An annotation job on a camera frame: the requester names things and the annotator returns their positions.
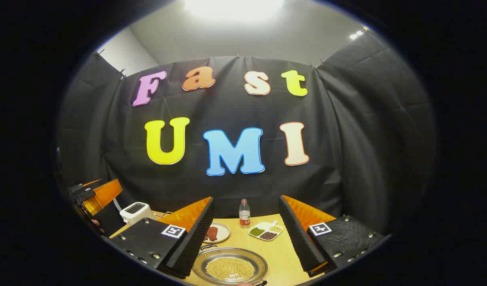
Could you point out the red meat slices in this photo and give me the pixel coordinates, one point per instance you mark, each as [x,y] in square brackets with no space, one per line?
[212,234]

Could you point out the stainless steel pot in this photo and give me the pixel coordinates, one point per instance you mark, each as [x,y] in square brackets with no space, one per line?
[205,262]

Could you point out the pile of soybeans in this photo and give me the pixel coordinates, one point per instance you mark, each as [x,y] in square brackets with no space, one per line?
[230,269]

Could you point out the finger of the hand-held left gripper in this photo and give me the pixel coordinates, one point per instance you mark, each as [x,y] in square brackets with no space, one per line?
[106,192]

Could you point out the pile of dark red beans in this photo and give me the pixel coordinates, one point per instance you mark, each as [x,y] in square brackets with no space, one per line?
[268,236]

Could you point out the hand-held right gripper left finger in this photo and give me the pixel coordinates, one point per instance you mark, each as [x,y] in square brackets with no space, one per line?
[195,242]

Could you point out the white divided dish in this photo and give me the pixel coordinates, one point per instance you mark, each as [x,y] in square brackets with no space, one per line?
[266,230]

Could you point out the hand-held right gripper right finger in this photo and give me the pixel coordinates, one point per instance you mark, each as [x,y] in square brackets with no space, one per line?
[299,238]

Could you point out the clear plastic water bottle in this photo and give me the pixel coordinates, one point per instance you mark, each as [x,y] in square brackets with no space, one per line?
[244,216]

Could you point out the pile of small yellow beans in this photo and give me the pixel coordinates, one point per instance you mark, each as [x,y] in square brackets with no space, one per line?
[276,228]

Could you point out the white toaster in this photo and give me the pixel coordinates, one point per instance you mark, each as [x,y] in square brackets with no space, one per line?
[136,212]

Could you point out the pile of green mung beans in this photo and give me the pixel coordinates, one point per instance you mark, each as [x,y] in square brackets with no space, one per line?
[257,231]

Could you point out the white oval plate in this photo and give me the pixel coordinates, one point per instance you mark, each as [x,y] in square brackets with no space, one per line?
[223,231]

